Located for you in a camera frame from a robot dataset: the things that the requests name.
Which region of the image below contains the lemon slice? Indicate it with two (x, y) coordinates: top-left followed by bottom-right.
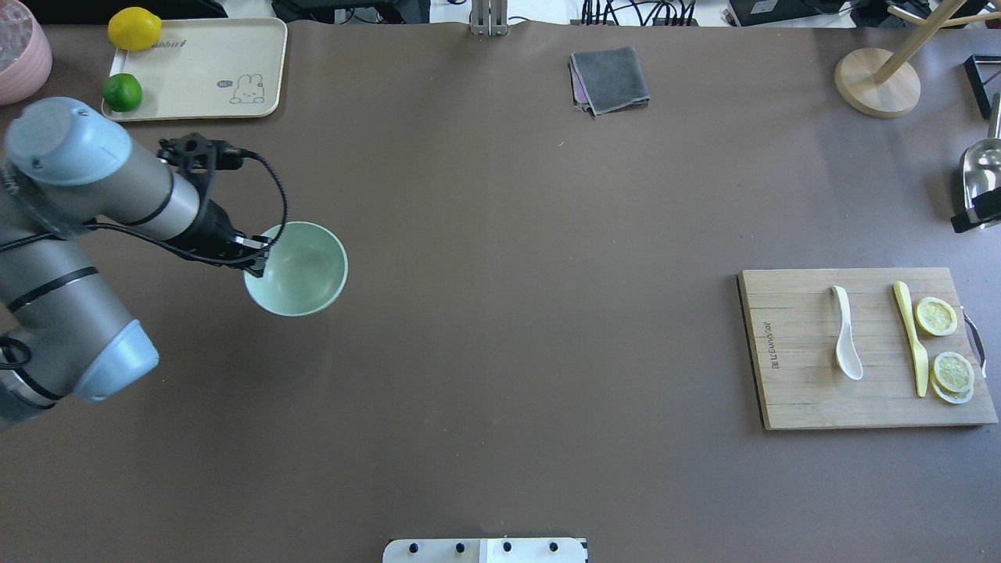
(913, 296), (958, 336)
(932, 352), (975, 393)

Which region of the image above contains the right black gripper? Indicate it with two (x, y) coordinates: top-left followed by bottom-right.
(951, 188), (1000, 234)

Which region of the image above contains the lower lemon slice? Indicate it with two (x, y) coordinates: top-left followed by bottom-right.
(932, 352), (975, 393)

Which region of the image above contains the pink ribbed bowl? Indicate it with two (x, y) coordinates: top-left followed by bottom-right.
(1, 1), (52, 106)

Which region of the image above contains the black wire glass rack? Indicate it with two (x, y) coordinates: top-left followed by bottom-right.
(963, 54), (1000, 120)

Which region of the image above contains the green lime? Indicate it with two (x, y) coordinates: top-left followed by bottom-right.
(102, 74), (144, 112)

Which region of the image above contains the grey folded cloth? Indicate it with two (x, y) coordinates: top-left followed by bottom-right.
(569, 46), (651, 117)

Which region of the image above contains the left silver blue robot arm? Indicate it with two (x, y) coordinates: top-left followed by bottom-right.
(1, 97), (278, 430)

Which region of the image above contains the upper lemon slice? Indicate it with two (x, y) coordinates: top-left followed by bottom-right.
(913, 296), (958, 336)

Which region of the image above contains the wooden cup tree stand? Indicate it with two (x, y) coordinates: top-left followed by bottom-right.
(834, 1), (1000, 119)

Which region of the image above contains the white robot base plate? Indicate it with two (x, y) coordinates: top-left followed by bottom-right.
(382, 537), (589, 562)

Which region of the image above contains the light green bowl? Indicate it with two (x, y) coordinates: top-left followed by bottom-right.
(243, 221), (348, 317)

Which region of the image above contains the aluminium frame post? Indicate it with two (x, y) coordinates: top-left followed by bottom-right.
(471, 0), (510, 37)

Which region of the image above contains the cream rabbit tray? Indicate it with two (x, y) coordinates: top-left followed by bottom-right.
(100, 17), (289, 122)

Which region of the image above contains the bamboo cutting board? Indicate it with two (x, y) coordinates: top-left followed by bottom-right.
(737, 267), (998, 430)

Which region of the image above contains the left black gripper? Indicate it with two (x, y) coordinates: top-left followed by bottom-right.
(178, 200), (271, 270)

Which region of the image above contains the yellow plastic knife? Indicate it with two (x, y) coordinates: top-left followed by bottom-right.
(892, 282), (930, 398)

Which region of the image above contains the bottom lemon slice underneath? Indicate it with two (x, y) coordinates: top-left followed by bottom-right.
(929, 380), (975, 405)

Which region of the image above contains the white ceramic spoon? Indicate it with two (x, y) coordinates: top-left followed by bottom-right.
(831, 285), (864, 381)

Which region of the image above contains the yellow lemon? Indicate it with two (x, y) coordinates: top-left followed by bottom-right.
(106, 6), (163, 52)

